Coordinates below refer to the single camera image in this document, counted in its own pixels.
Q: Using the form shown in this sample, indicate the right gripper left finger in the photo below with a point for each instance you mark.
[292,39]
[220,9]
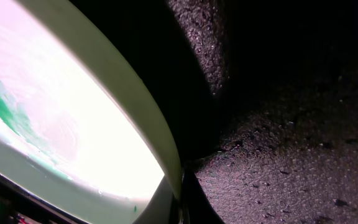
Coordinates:
[162,208]

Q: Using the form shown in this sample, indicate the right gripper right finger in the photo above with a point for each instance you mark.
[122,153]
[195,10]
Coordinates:
[200,210]

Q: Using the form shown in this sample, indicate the mint green plate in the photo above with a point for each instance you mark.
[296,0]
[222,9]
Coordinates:
[80,134]

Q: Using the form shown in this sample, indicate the round black serving tray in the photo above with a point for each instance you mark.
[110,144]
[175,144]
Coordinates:
[260,96]

